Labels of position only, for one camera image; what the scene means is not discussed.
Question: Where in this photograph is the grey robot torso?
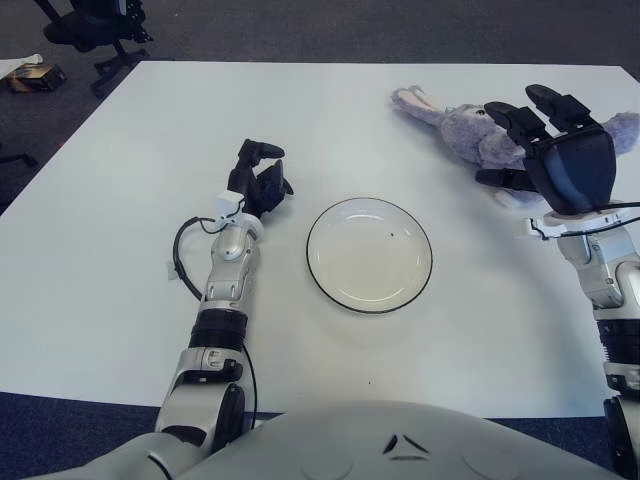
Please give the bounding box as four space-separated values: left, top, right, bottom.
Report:
29 399 626 480

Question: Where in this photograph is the white plate with black rim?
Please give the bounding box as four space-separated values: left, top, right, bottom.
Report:
305 197 434 316

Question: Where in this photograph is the brown cardboard box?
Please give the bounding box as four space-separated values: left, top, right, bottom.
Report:
8 63 69 94

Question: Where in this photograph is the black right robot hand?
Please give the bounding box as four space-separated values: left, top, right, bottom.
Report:
474 84 617 216

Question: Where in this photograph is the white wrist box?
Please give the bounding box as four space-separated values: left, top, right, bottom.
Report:
217 190 244 217
522 217 556 241

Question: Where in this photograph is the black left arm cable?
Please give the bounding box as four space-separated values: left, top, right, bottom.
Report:
172 214 259 426

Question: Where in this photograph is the black office chair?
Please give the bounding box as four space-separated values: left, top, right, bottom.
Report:
32 0 156 99

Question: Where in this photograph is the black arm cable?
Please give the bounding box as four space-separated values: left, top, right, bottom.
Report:
529 199 640 236
172 214 259 426

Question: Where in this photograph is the black chair base leg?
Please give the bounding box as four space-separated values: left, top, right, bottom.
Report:
0 142 40 169

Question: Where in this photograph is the purple plush bunny doll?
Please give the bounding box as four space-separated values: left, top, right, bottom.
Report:
389 85 640 210

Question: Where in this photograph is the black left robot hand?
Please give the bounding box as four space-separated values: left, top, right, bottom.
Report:
227 138 295 219

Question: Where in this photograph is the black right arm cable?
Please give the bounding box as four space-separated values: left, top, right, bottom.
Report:
529 199 640 236

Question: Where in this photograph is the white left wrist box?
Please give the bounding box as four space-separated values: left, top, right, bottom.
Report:
217 190 244 217

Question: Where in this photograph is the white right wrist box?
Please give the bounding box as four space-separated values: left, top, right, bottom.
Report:
522 217 556 241

